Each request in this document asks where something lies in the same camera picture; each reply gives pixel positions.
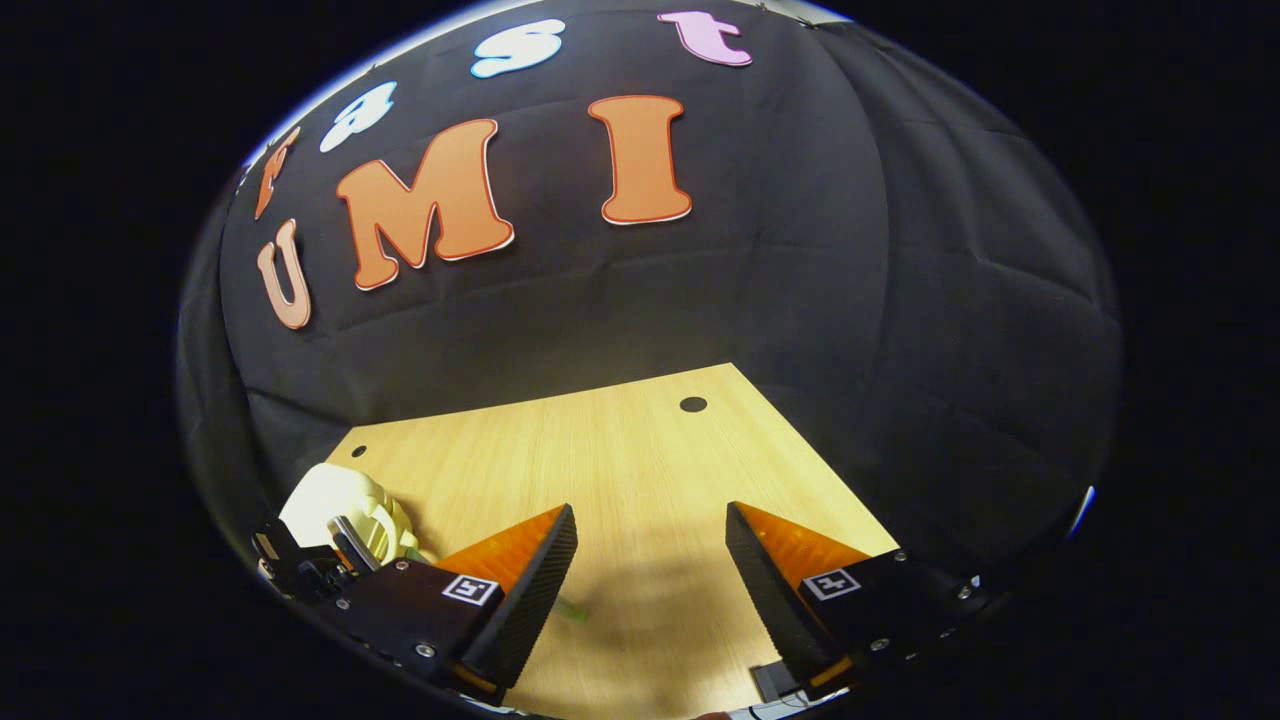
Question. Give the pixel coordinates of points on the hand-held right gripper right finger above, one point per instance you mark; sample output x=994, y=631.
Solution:
x=765, y=600

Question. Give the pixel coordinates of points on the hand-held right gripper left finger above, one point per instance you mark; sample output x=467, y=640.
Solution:
x=530, y=610

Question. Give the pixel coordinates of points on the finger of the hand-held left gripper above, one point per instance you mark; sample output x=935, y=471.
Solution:
x=352, y=545
x=300, y=572

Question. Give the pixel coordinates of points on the large white green cream tube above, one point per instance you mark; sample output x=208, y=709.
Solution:
x=572, y=610

